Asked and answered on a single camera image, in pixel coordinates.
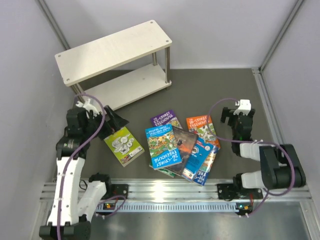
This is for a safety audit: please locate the blue back-cover book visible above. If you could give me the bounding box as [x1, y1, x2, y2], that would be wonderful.
[181, 138, 214, 182]

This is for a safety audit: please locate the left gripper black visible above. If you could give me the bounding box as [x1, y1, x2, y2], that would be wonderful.
[83, 105, 129, 140]

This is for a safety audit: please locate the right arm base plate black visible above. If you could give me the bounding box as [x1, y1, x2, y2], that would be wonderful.
[216, 183, 263, 202]

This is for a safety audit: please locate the dark tale of two cities book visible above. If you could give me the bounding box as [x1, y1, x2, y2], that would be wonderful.
[165, 126, 198, 176]

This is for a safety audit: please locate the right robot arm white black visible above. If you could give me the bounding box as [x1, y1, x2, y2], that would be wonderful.
[220, 107, 307, 199]

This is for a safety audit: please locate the white two-tier shelf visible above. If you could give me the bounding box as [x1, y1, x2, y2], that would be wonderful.
[55, 20, 172, 110]

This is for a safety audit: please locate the aluminium mounting rail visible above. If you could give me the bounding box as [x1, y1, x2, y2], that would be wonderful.
[39, 178, 312, 204]

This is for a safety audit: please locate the orange 78-storey treehouse book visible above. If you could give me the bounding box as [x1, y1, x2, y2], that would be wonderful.
[186, 115, 221, 149]

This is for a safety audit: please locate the green 104-storey treehouse book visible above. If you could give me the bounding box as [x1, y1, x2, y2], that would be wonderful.
[157, 168, 175, 178]

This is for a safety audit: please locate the lime green book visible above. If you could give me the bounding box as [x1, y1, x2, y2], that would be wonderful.
[104, 127, 145, 167]

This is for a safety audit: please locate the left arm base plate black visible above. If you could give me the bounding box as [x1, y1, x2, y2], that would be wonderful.
[101, 184, 129, 200]

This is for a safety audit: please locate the purple 52-storey treehouse book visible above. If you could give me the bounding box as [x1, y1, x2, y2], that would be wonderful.
[150, 109, 182, 129]

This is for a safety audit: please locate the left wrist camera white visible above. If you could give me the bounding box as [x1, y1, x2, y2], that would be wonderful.
[75, 98, 97, 112]

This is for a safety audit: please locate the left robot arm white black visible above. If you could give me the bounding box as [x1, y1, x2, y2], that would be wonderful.
[39, 106, 129, 240]

